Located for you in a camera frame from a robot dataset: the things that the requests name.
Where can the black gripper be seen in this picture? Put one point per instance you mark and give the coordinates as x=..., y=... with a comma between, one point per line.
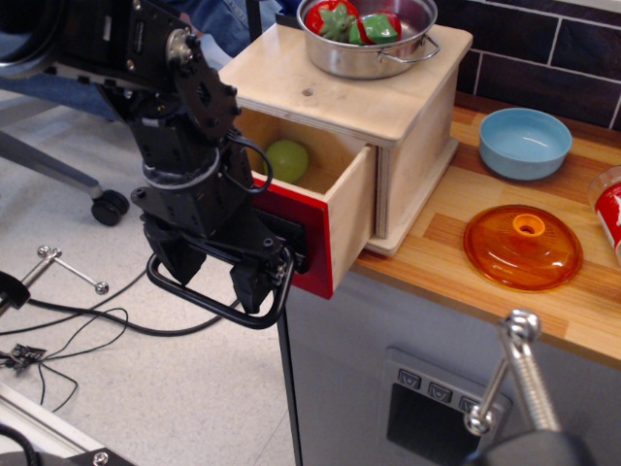
x=199, y=202

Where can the red front wooden drawer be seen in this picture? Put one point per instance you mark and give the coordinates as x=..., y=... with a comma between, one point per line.
x=335, y=200

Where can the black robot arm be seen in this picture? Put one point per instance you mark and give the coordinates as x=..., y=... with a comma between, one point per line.
x=150, y=69

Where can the light wooden box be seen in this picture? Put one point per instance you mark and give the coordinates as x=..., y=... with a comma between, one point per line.
x=406, y=118

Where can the office chair base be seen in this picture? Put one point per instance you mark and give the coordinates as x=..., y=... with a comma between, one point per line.
x=108, y=206

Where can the green ball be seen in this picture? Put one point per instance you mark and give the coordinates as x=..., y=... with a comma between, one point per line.
x=289, y=160

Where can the left metal clamp screw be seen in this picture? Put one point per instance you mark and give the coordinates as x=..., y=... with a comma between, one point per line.
x=15, y=293

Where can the metal clamp screw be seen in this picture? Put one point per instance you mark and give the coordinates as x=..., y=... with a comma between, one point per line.
x=545, y=443
x=15, y=293

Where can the grey cabinet with panel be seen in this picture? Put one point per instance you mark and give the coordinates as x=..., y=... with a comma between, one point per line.
x=377, y=375

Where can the person leg in jeans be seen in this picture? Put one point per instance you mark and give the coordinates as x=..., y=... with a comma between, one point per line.
x=225, y=24

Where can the steel pot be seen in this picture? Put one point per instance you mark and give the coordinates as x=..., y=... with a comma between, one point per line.
x=375, y=61

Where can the red toy strawberry left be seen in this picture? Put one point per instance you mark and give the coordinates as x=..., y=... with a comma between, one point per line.
x=332, y=20

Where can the red toy strawberry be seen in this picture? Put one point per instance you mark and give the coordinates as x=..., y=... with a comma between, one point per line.
x=332, y=20
x=380, y=28

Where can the red toy strawberry right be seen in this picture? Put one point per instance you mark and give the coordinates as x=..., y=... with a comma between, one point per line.
x=380, y=28

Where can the orange transparent lid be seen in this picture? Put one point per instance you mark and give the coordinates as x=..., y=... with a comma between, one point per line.
x=522, y=248

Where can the right metal clamp screw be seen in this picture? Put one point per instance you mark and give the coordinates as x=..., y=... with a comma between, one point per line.
x=545, y=443

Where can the light blue bowl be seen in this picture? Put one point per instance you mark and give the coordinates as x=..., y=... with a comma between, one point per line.
x=522, y=144

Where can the red white cup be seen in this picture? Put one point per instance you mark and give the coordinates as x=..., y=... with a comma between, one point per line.
x=603, y=194

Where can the aluminium frame rail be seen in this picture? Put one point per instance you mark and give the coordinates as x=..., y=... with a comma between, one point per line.
x=32, y=435

